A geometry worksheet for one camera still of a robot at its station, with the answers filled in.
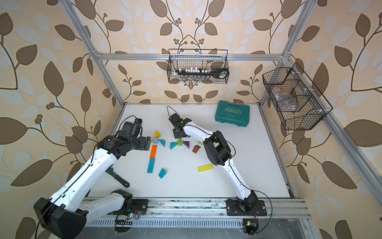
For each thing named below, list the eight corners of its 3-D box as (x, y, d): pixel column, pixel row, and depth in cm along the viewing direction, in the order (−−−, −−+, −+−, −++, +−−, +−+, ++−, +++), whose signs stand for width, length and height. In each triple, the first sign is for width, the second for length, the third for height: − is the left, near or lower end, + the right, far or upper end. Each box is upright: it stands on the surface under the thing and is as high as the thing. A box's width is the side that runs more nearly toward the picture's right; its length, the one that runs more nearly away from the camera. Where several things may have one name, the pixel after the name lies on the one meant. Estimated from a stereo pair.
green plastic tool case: (213, 120, 111) (214, 116, 107) (218, 103, 123) (219, 99, 119) (247, 128, 107) (249, 124, 103) (248, 109, 119) (250, 105, 115)
